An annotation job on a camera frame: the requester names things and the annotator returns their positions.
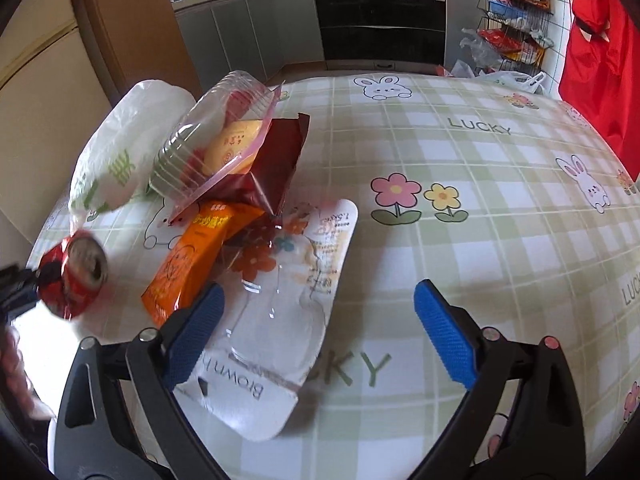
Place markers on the cream refrigerator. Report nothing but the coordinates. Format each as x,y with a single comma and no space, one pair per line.
40,110

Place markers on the person's left hand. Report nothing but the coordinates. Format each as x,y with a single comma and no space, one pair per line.
15,365

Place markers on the grey lower kitchen cabinets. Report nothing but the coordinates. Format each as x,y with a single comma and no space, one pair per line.
250,30

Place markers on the dark red foil packet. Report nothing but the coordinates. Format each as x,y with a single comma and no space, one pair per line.
280,165

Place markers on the red paper bag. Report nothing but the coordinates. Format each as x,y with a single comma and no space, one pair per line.
443,70

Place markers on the red apron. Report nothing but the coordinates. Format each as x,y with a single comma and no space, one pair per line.
600,60

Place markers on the orange snack packet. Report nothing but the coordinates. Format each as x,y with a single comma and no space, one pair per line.
195,255

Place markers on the clear crumpled plastic bag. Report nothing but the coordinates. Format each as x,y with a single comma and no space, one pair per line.
477,47

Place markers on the white shopping bag green print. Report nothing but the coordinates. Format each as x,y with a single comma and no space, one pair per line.
515,81

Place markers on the black integrated stove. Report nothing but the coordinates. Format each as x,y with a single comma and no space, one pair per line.
380,20

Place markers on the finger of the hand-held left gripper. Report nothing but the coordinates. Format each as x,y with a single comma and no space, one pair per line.
17,287

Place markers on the clear plastic clamshell container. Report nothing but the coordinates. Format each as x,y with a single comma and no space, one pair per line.
215,130

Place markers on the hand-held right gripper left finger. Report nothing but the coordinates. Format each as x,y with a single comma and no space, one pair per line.
195,330

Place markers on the grey narrow base cabinet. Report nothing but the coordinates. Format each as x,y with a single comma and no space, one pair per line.
462,15

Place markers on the crushed red drink can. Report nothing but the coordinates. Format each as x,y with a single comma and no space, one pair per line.
75,280

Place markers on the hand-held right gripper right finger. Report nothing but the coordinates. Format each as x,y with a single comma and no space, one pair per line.
445,330

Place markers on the white plastic bag green print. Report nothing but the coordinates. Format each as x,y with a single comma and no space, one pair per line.
125,145

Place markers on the clear printed plastic bag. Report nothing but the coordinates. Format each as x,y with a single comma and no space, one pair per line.
285,320

